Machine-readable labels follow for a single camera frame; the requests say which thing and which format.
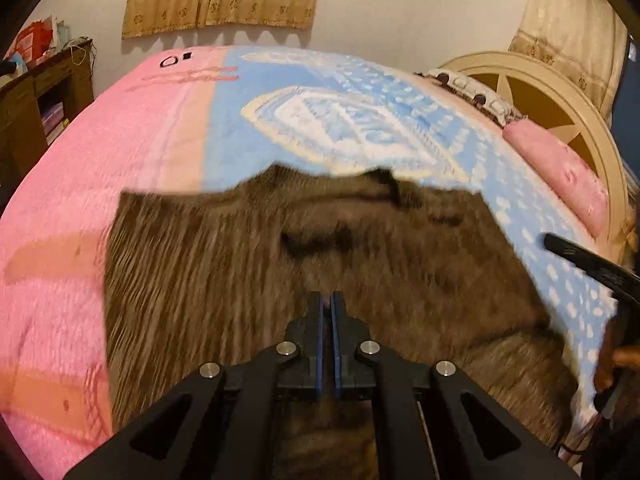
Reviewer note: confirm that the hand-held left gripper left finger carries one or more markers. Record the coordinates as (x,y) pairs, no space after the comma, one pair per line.
(318,330)

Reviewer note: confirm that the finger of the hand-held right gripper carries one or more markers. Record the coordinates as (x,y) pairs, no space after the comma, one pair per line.
(590,265)

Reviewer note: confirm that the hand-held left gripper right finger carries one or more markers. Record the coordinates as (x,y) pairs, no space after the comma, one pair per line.
(336,330)

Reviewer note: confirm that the brown knitted sweater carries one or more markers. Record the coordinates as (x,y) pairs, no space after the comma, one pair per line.
(200,285)

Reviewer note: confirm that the person's right hand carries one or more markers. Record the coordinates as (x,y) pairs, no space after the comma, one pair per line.
(625,357)

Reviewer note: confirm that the pink pillow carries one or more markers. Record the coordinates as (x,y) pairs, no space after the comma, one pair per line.
(560,170)

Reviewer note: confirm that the cream wooden headboard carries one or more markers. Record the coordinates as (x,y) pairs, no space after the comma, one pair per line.
(550,67)

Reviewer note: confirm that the white dotted pillow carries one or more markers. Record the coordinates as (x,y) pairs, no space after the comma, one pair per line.
(470,87)

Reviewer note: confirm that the pink and blue printed blanket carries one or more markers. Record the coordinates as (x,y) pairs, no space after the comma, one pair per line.
(75,185)

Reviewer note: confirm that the stack of books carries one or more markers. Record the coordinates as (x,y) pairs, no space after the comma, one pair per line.
(54,117)

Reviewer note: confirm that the brown wooden desk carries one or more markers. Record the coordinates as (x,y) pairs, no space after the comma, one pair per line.
(20,125)

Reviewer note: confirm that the red and white packet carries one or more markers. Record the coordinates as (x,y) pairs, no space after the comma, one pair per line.
(35,40)

